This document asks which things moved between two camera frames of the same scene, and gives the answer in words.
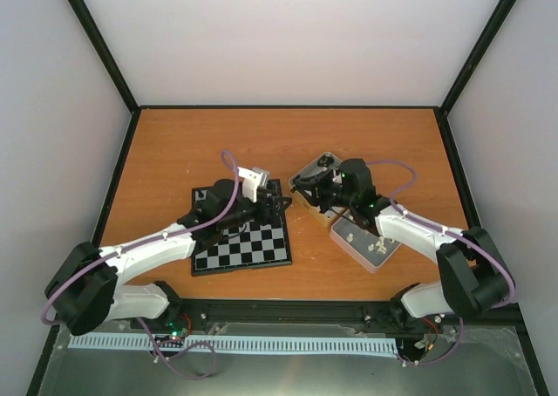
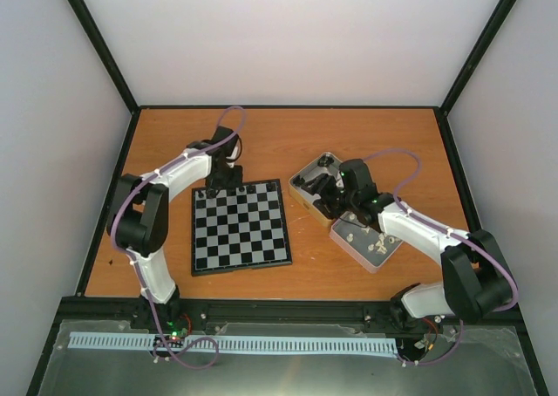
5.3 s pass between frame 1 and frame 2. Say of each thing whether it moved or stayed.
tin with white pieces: stayed
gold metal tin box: stayed
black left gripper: moved
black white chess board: stayed
